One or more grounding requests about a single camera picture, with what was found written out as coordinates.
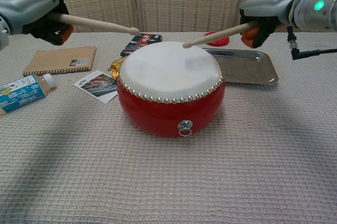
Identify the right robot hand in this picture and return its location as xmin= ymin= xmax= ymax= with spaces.
xmin=239 ymin=0 xmax=301 ymax=49

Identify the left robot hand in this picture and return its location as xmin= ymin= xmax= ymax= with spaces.
xmin=0 ymin=0 xmax=74 ymax=46

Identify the wooden drumstick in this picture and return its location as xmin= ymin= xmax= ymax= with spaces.
xmin=183 ymin=23 xmax=250 ymax=49
xmin=52 ymin=12 xmax=141 ymax=35

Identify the rectangular metal tray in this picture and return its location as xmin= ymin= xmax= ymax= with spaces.
xmin=202 ymin=47 xmax=279 ymax=86

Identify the red drum with white skin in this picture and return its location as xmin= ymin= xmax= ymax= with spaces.
xmin=117 ymin=41 xmax=226 ymax=139

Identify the red round plastic disc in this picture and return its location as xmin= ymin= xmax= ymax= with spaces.
xmin=204 ymin=31 xmax=230 ymax=47

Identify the brown spiral notebook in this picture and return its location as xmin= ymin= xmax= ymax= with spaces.
xmin=23 ymin=46 xmax=97 ymax=77

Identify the woven folding screen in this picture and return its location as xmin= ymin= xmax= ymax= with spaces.
xmin=0 ymin=0 xmax=337 ymax=38

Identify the plastic bottle with blue label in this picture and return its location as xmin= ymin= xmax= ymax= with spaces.
xmin=0 ymin=73 xmax=56 ymax=114

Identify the white photo postcard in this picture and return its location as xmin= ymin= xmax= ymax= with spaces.
xmin=73 ymin=70 xmax=118 ymax=104

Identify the gold foil snack packet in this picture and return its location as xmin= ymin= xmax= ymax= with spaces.
xmin=107 ymin=57 xmax=127 ymax=80

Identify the dark box with red label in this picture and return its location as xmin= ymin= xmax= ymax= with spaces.
xmin=120 ymin=33 xmax=163 ymax=57

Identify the beige woven tablecloth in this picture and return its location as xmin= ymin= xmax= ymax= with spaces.
xmin=0 ymin=30 xmax=337 ymax=224

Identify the black cable with angled plug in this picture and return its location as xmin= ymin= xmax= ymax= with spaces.
xmin=286 ymin=25 xmax=337 ymax=61

